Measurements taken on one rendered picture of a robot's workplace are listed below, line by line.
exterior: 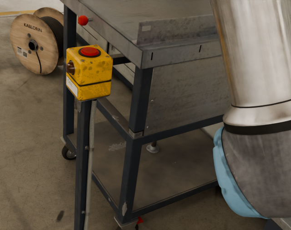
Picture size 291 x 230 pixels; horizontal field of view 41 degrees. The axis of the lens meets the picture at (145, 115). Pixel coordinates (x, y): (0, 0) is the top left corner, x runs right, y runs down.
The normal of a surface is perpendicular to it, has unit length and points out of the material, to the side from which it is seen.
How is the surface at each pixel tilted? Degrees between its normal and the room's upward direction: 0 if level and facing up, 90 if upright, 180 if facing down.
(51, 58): 90
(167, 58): 90
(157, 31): 90
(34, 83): 0
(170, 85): 90
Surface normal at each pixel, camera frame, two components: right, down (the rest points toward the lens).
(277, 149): -0.32, 0.25
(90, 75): 0.52, 0.51
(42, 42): -0.48, 0.43
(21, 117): 0.12, -0.83
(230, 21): -0.74, 0.31
